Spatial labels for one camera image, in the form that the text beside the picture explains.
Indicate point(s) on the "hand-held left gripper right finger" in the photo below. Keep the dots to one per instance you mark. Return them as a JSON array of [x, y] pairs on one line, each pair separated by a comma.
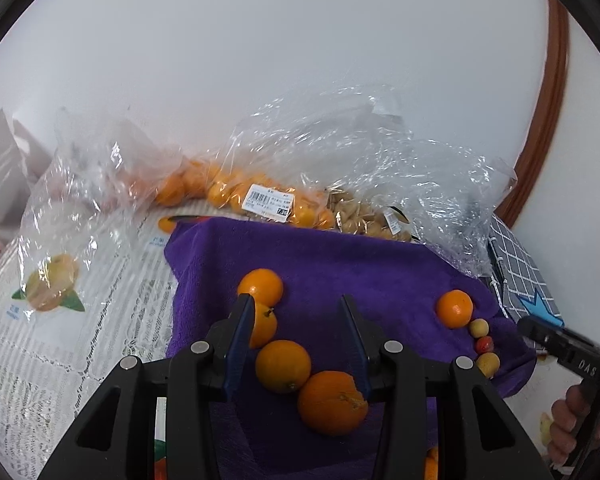
[[357, 345]]

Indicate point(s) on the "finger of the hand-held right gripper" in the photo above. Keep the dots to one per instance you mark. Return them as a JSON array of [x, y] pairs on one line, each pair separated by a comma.
[[565, 345]]

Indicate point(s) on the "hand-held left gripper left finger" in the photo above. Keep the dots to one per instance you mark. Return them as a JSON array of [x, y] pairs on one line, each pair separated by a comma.
[[240, 350]]

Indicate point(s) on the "orange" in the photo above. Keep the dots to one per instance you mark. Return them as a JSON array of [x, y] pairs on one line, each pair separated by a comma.
[[454, 308], [431, 465], [262, 285], [332, 402], [282, 365], [264, 325]]

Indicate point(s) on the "small yellow fruit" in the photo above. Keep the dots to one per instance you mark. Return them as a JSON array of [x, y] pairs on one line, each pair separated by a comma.
[[479, 327], [488, 364]]

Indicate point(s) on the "small red fruit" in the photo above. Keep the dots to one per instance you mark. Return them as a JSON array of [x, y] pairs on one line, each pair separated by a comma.
[[484, 344]]

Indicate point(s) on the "person's right hand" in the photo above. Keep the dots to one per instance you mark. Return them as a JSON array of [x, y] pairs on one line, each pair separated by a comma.
[[567, 425]]

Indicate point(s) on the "purple towel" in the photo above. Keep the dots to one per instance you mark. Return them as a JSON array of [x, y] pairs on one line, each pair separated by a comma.
[[330, 270]]

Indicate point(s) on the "grey checked box blue star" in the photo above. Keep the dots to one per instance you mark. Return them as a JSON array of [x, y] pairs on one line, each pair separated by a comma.
[[517, 260]]

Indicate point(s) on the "clear bag of nuts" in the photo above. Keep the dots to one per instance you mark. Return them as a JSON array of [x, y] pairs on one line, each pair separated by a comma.
[[365, 220]]

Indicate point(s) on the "white lace printed tablecloth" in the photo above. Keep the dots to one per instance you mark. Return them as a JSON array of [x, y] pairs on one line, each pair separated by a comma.
[[105, 320]]

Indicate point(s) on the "clear bag of oranges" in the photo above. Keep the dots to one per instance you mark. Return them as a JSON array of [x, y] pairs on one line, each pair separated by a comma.
[[220, 190]]

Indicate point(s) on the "empty clear plastic bag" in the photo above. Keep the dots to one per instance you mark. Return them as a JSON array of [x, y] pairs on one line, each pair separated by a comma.
[[80, 175]]

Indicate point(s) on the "white paper bag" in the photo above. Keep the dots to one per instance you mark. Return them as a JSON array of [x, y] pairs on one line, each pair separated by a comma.
[[5, 170]]

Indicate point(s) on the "brown wooden door frame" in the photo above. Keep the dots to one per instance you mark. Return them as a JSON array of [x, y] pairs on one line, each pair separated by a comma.
[[550, 110]]

